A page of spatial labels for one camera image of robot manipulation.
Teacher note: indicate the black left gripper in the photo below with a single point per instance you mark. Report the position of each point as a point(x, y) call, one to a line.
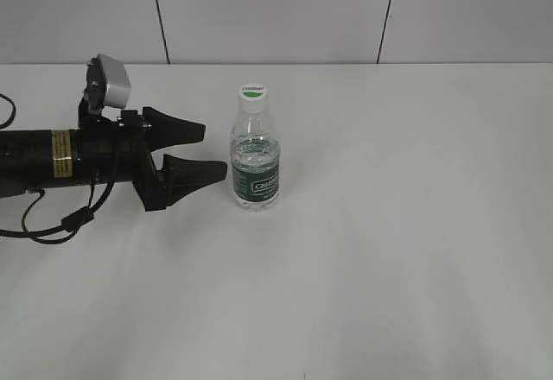
point(112, 151)

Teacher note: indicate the clear Cestbon water bottle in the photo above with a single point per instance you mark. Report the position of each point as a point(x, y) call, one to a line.
point(255, 158)

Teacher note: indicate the white green bottle cap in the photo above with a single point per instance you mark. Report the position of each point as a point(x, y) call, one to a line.
point(253, 98)

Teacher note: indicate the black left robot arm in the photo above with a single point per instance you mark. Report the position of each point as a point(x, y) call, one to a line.
point(40, 159)

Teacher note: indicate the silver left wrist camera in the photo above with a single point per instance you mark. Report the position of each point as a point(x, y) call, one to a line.
point(107, 84)

